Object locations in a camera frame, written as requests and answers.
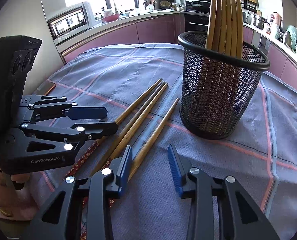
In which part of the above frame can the black built-in oven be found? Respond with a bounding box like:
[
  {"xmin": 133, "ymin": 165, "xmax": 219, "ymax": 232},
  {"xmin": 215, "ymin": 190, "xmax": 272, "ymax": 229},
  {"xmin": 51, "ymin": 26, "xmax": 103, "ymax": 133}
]
[{"xmin": 184, "ymin": 14, "xmax": 210, "ymax": 34}]

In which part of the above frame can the black wall rack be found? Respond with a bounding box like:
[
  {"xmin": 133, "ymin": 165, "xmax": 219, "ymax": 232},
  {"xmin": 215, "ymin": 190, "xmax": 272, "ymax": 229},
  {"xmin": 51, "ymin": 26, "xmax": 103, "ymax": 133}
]
[{"xmin": 239, "ymin": 0, "xmax": 259, "ymax": 12}]

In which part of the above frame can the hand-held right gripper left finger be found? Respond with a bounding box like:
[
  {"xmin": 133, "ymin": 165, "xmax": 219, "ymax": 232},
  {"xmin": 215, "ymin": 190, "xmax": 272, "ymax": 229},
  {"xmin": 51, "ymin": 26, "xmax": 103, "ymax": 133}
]
[{"xmin": 21, "ymin": 145, "xmax": 133, "ymax": 240}]

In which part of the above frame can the floral-end wooden chopstick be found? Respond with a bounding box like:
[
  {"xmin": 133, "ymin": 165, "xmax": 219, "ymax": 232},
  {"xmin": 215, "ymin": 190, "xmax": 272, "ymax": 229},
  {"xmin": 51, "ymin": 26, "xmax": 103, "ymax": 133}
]
[
  {"xmin": 106, "ymin": 84, "xmax": 169, "ymax": 162},
  {"xmin": 88, "ymin": 81, "xmax": 167, "ymax": 178},
  {"xmin": 127, "ymin": 97, "xmax": 180, "ymax": 182},
  {"xmin": 63, "ymin": 78, "xmax": 163, "ymax": 180}
]

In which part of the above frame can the pink kettle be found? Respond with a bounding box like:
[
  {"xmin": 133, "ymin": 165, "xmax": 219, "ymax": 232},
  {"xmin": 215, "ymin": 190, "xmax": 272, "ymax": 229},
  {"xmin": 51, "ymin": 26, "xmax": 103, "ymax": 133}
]
[{"xmin": 272, "ymin": 12, "xmax": 282, "ymax": 27}]

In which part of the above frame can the pink base cabinet run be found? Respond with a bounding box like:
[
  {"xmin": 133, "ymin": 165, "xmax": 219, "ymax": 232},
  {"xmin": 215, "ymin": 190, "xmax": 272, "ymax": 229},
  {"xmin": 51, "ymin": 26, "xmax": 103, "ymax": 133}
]
[{"xmin": 56, "ymin": 14, "xmax": 185, "ymax": 64}]

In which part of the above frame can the pink bowl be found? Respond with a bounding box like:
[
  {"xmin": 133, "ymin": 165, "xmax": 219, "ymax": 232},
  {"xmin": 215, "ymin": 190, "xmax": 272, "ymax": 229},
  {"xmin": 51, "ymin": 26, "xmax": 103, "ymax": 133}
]
[{"xmin": 102, "ymin": 13, "xmax": 120, "ymax": 22}]

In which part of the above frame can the black mesh utensil holder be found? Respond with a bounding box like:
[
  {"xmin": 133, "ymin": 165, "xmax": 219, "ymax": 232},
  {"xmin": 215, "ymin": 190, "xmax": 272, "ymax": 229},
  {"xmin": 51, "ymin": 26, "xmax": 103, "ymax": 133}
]
[{"xmin": 178, "ymin": 31, "xmax": 271, "ymax": 140}]

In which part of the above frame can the person's left hand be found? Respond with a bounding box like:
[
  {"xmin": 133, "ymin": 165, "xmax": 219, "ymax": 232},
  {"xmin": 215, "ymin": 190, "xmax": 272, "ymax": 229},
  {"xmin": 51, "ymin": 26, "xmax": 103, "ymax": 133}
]
[{"xmin": 0, "ymin": 157, "xmax": 42, "ymax": 219}]

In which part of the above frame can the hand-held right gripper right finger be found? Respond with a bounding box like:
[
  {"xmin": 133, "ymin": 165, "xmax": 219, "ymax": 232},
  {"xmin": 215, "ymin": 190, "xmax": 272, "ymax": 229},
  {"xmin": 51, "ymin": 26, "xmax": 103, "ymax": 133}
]
[{"xmin": 168, "ymin": 144, "xmax": 280, "ymax": 240}]

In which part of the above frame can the white countertop oven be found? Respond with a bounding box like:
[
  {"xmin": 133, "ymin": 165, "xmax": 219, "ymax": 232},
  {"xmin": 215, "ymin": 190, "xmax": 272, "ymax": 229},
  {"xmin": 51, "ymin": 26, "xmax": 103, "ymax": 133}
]
[{"xmin": 46, "ymin": 1, "xmax": 95, "ymax": 47}]

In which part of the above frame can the brown wooden stick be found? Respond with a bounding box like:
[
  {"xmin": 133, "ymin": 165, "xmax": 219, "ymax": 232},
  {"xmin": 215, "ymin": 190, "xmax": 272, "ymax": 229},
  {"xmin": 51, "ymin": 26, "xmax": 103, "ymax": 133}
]
[{"xmin": 43, "ymin": 83, "xmax": 56, "ymax": 96}]

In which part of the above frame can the black lidded pan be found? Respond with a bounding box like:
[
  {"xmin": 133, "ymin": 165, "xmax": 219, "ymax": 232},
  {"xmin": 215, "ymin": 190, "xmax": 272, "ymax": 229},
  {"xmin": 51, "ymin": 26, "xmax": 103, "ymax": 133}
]
[{"xmin": 186, "ymin": 1, "xmax": 204, "ymax": 12}]

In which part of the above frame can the pink peninsula cabinet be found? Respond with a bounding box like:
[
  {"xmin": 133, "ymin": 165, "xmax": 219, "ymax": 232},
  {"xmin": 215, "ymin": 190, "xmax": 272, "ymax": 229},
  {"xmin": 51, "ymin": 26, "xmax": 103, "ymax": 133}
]
[{"xmin": 242, "ymin": 25, "xmax": 297, "ymax": 85}]

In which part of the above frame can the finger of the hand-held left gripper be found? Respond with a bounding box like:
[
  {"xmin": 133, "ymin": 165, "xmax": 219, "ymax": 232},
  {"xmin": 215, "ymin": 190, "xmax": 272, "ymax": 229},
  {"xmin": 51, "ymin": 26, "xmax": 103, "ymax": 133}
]
[
  {"xmin": 20, "ymin": 121, "xmax": 119, "ymax": 155},
  {"xmin": 28, "ymin": 95, "xmax": 108, "ymax": 120}
]

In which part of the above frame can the blue-grey plaid cloth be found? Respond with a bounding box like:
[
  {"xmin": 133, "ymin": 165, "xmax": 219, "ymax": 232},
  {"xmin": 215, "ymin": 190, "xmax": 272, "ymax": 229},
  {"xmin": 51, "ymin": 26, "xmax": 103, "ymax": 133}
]
[{"xmin": 28, "ymin": 43, "xmax": 297, "ymax": 240}]

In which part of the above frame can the bunch of wooden chopsticks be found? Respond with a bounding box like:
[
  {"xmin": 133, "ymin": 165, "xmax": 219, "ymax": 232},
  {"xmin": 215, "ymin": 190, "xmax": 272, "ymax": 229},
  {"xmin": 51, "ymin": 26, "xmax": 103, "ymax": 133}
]
[{"xmin": 205, "ymin": 0, "xmax": 244, "ymax": 58}]

